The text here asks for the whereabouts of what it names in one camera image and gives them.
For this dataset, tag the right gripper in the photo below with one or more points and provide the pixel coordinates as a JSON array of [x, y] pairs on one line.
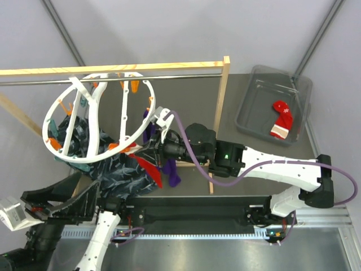
[[156, 153]]

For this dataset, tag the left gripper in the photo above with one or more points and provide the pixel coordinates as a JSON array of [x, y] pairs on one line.
[[81, 206]]

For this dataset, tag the red snowflake sock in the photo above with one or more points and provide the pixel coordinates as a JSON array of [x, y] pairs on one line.
[[283, 124], [149, 168]]

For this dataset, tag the orange front clip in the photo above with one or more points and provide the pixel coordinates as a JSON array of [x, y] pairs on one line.
[[111, 146]]

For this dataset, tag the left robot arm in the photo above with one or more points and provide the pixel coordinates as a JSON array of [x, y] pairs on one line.
[[42, 240]]

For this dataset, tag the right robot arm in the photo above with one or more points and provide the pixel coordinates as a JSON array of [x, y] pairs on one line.
[[310, 181]]

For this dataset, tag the teal clip front left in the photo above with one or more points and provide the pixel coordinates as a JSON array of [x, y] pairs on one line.
[[79, 166]]

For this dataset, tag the orange clip left rim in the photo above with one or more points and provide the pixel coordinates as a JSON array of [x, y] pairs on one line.
[[54, 144]]

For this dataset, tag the orange clip holding purple sock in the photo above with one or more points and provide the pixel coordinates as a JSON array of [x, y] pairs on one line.
[[150, 100]]

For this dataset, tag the orange clip right bar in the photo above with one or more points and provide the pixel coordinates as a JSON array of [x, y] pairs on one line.
[[135, 86]]

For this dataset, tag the purple sock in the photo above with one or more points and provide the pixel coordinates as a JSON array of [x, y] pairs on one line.
[[170, 168]]

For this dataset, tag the dark shark print cloth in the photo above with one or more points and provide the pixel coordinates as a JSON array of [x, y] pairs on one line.
[[119, 175]]

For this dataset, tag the metal rack rod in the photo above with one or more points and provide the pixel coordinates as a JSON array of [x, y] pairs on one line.
[[112, 79]]

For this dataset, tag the grey plastic bin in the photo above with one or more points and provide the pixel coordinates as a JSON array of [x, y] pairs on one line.
[[256, 116]]

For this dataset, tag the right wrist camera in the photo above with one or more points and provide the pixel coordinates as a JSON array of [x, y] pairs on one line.
[[163, 120]]

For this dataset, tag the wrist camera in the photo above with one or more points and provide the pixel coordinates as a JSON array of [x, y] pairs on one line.
[[163, 120], [14, 216]]

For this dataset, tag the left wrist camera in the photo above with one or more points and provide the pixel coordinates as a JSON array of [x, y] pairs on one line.
[[14, 216]]

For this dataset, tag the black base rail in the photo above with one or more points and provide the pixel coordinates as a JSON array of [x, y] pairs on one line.
[[199, 215]]

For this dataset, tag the wooden clothes rack frame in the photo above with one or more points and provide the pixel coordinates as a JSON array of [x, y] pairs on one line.
[[113, 70]]

